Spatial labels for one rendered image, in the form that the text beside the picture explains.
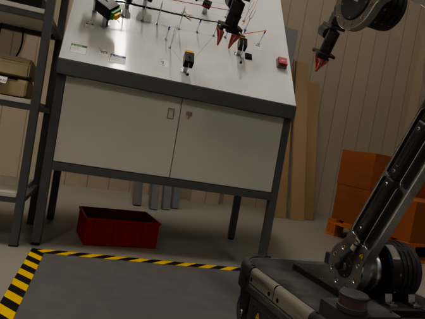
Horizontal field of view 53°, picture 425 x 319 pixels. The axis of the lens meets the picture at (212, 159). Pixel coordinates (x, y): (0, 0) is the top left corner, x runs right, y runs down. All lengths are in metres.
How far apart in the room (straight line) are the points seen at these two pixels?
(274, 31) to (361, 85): 2.89
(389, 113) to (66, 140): 4.34
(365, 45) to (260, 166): 3.45
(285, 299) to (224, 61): 1.40
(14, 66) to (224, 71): 0.99
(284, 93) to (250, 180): 0.49
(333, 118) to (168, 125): 3.27
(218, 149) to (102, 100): 0.61
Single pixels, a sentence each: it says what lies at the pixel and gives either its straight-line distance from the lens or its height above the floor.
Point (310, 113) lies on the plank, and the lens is 4.64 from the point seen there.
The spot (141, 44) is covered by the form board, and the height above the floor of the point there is 1.03.
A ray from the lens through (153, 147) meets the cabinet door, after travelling 2.09.
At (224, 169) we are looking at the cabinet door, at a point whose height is 0.49.
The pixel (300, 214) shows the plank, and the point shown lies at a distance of 4.30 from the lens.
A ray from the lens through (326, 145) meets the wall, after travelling 5.08.
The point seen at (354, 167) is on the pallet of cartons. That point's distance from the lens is 3.73.
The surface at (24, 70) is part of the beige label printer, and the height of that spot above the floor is 0.79.
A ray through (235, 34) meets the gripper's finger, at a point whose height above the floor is 1.09.
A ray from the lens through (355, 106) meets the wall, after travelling 5.31.
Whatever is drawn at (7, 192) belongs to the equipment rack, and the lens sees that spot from 2.09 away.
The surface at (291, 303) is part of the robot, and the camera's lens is 1.20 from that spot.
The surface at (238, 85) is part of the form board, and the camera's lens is 2.19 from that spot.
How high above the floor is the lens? 0.61
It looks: 2 degrees down
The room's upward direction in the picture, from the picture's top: 10 degrees clockwise
